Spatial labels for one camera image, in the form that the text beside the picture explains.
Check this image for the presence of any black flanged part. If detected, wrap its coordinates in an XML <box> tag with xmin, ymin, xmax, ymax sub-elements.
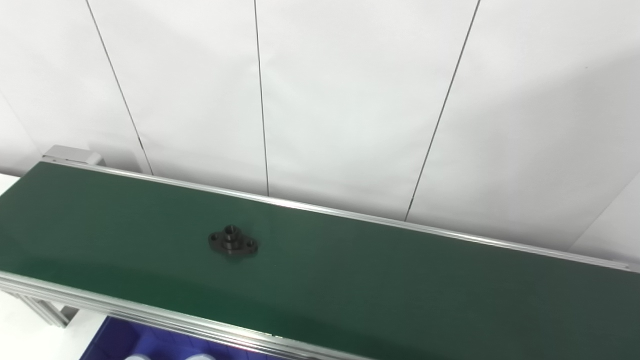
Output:
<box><xmin>208</xmin><ymin>225</ymin><xmax>259</xmax><ymax>258</ymax></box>

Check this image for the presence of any aluminium conveyor leg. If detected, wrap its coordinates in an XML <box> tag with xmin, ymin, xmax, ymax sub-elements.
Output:
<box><xmin>15</xmin><ymin>294</ymin><xmax>79</xmax><ymax>329</ymax></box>

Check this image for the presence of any green conveyor belt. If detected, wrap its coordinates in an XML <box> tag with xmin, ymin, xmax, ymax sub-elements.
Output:
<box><xmin>0</xmin><ymin>161</ymin><xmax>640</xmax><ymax>360</ymax></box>
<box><xmin>0</xmin><ymin>145</ymin><xmax>640</xmax><ymax>360</ymax></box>

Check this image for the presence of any blue bin with white parts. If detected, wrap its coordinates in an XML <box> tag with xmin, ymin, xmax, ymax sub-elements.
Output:
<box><xmin>79</xmin><ymin>316</ymin><xmax>281</xmax><ymax>360</ymax></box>

